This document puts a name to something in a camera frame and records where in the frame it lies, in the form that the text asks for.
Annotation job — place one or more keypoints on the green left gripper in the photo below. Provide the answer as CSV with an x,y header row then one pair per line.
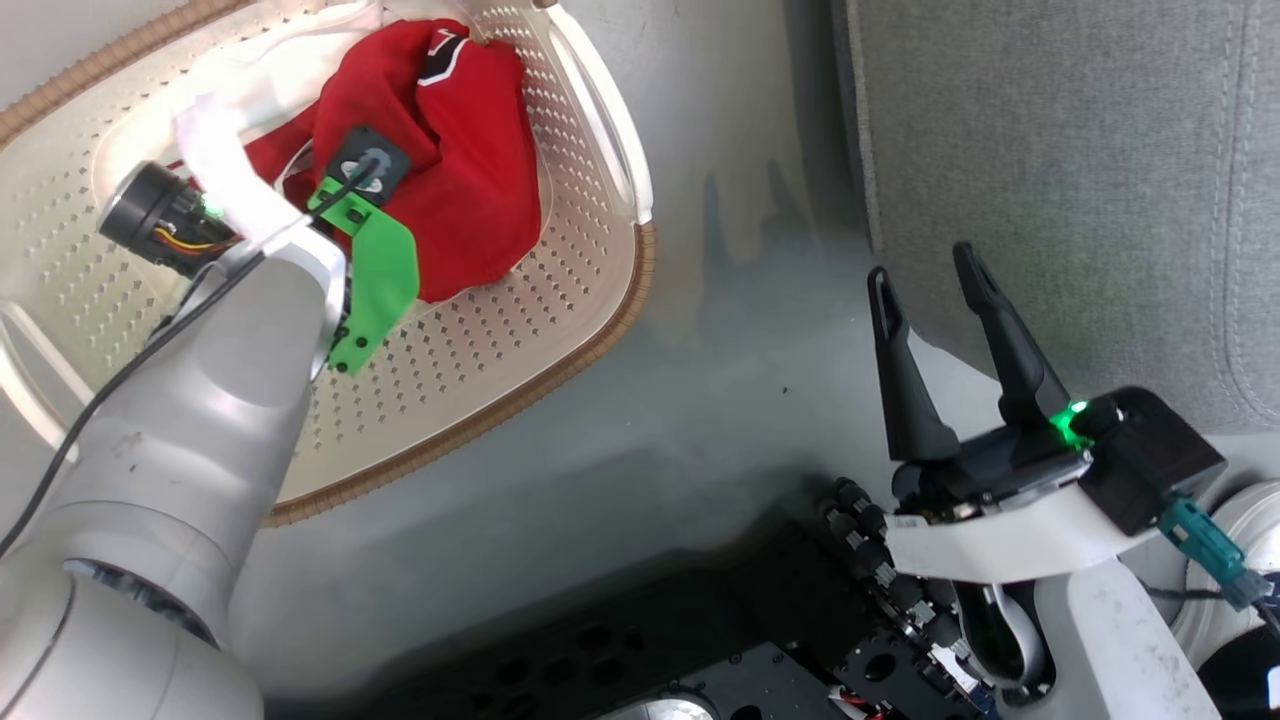
x,y
380,270

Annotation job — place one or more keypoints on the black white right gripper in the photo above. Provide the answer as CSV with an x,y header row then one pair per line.
x,y
1010,540

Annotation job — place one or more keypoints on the red jersey garment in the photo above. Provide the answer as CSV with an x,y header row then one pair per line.
x,y
470,180

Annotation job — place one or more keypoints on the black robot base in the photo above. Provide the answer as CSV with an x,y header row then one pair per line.
x,y
700,640

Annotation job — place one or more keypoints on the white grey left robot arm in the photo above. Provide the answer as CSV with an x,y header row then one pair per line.
x,y
170,460

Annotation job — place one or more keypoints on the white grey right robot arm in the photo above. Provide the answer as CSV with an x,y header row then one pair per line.
x,y
1110,650

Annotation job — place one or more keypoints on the white perforated laundry basket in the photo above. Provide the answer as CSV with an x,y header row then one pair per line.
x,y
480,380

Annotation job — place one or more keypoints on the white tape strip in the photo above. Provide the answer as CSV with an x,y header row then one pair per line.
x,y
225,170

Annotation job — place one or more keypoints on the grey fabric sofa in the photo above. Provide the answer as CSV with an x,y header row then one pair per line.
x,y
1080,180

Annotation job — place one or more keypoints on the white cloth garment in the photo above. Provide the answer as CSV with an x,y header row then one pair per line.
x,y
280,60

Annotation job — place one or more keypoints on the black cylindrical left gripper motor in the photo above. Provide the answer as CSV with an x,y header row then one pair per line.
x,y
140,215

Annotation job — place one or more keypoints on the white round robot body part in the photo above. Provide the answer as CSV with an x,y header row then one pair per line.
x,y
1245,560

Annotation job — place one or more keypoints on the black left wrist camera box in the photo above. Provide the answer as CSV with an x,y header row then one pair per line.
x,y
355,150

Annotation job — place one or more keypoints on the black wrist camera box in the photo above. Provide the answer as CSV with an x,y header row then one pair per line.
x,y
1150,455
355,150

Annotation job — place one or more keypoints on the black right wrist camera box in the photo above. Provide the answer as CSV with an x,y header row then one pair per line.
x,y
1150,455

